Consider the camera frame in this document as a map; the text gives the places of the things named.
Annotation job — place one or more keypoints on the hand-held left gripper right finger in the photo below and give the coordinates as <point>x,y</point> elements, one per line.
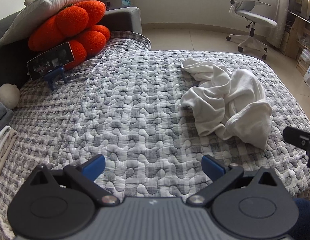
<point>212,166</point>

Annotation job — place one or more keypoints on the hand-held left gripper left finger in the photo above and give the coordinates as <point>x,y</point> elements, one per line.
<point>93,166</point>

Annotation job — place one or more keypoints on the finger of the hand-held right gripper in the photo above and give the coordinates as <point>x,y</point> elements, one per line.
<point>292,133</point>

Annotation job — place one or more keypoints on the white pants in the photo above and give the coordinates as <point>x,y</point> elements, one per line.
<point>232,97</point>

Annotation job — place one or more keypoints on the grey checked quilt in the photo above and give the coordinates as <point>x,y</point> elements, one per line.
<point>120,117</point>

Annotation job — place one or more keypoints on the person's dark blue clothing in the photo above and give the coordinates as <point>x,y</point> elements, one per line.
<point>305,217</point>

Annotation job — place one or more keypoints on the folded beige garment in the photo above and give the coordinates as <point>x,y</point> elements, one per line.
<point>6,150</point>

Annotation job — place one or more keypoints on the folded white garment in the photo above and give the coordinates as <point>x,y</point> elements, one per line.
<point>2,135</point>

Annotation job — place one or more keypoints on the folded dark grey garment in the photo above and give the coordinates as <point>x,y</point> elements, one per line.
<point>6,122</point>

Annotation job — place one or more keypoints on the blue phone stand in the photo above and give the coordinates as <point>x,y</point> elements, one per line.
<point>55,73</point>

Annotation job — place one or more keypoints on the wooden shelf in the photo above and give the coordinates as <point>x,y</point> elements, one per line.
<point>297,30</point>

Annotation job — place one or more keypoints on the white plush toy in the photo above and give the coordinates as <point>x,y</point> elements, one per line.
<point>8,96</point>

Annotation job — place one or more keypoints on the smartphone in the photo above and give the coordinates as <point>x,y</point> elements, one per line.
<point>50,61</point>

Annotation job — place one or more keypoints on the beige curtain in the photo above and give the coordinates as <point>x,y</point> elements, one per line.
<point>282,12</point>

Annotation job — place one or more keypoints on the white office chair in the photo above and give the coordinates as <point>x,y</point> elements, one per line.
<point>255,17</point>

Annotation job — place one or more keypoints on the orange flower-shaped cushion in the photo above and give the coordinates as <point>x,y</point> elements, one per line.
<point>70,22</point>

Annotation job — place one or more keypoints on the grey sofa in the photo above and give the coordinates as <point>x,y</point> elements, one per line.
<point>122,17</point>

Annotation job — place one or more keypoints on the light grey pillow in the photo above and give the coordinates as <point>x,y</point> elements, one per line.
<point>40,10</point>

